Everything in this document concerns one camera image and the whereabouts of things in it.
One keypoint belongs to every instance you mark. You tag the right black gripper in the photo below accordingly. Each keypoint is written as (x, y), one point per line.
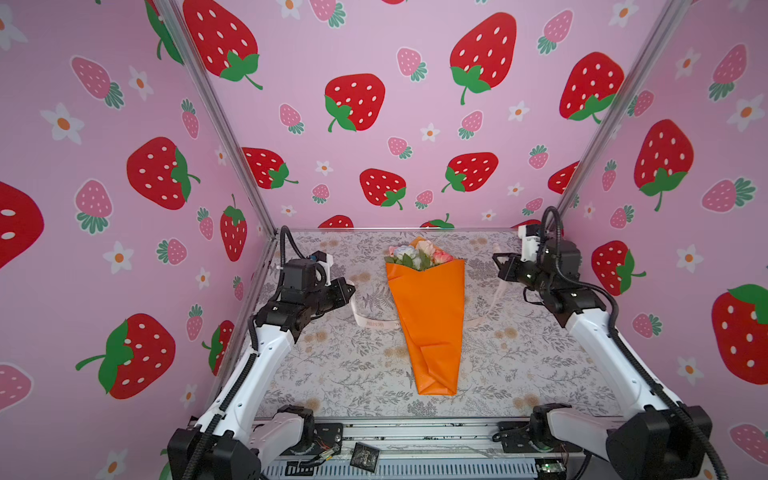
(506, 270)

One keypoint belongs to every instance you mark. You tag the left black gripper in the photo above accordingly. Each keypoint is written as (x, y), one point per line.
(336, 288)

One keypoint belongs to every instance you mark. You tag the white ribbon strip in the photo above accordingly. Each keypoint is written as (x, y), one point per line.
(373, 304)

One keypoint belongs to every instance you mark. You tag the white rose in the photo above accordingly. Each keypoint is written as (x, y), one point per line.
(403, 255)

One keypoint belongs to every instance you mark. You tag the orange wrapping paper sheet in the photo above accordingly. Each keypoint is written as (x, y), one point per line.
(430, 302)

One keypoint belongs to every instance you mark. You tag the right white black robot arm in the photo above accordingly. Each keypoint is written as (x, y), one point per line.
(633, 384)

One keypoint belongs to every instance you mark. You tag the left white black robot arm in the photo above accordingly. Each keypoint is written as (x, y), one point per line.
(225, 442)

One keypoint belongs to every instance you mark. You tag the black tag middle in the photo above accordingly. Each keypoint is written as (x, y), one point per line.
(365, 457)

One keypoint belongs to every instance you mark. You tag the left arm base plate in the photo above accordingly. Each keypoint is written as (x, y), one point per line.
(317, 439)

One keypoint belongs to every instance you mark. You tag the aluminium front rail frame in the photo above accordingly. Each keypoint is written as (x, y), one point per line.
(420, 447)

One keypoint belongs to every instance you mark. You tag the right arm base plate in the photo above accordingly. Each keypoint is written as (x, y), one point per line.
(522, 437)

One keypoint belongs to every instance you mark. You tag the right aluminium corner post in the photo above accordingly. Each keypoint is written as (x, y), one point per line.
(661, 33)

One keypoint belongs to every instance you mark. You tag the aluminium corner post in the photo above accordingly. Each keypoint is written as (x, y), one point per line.
(180, 34)
(661, 33)

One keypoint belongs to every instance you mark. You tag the left aluminium corner post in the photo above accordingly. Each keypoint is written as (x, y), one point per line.
(180, 34)

